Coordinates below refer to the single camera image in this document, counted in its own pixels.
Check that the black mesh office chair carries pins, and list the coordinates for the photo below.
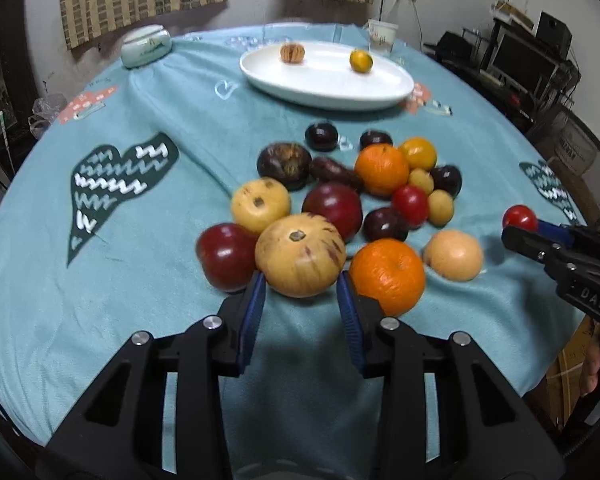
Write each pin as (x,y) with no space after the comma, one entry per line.
(545,120)

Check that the yellow apple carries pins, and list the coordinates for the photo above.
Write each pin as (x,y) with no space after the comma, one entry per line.
(260,205)

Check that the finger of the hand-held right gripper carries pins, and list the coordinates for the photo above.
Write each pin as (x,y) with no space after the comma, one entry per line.
(527,245)
(555,232)

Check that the cardboard box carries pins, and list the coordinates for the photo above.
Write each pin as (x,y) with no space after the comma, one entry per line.
(575,147)

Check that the small dark mangosteen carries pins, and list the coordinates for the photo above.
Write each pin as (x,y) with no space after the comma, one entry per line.
(332,170)

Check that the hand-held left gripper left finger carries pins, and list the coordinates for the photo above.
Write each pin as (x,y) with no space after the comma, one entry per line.
(252,310)

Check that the large dark mangosteen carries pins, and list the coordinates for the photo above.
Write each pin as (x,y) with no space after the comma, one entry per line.
(284,165)

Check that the dark purple plum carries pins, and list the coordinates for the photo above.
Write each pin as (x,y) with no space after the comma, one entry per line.
(321,136)
(385,225)
(375,138)
(447,180)

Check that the yellow streaked melon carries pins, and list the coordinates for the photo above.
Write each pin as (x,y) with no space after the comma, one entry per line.
(300,255)

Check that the computer monitor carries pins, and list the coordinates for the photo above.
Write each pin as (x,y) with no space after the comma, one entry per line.
(522,62)

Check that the green orange tangerine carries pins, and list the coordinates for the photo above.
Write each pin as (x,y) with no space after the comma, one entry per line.
(361,61)

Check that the white paper cup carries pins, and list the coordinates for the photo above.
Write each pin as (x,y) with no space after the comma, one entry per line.
(381,36)

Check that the dark red apple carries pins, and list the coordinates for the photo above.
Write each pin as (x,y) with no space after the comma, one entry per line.
(332,207)
(225,257)

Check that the small yellow longan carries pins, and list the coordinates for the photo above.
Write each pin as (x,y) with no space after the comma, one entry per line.
(421,180)
(441,208)

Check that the black metal desk rack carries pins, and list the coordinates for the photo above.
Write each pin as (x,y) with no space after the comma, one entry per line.
(485,77)

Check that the pale yellow pear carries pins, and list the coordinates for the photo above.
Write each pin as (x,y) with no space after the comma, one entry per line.
(453,255)

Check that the brown walnut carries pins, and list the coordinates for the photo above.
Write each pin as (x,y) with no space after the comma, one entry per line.
(292,53)

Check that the white oval plate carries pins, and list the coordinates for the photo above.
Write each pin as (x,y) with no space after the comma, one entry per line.
(325,82)

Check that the black hat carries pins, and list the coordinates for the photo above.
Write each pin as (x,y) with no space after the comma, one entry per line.
(450,44)

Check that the orange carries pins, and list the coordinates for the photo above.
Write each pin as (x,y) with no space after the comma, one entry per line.
(381,170)
(387,277)

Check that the clear plastic bag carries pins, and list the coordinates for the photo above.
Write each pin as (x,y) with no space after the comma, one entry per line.
(47,112)

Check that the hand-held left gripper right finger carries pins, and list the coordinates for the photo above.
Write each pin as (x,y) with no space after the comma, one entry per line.
(350,310)

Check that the yellow orange tangerine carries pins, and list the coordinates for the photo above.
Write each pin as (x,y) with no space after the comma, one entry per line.
(419,153)

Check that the person's right hand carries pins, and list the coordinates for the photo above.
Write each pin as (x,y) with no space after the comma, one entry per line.
(591,365)

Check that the red cherry tomato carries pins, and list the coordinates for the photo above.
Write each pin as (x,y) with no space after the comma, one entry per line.
(520,217)
(410,205)

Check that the black speaker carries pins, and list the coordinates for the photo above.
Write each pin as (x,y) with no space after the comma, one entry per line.
(554,32)

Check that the white ceramic lidded jar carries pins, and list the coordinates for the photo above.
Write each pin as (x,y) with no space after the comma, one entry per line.
(145,47)

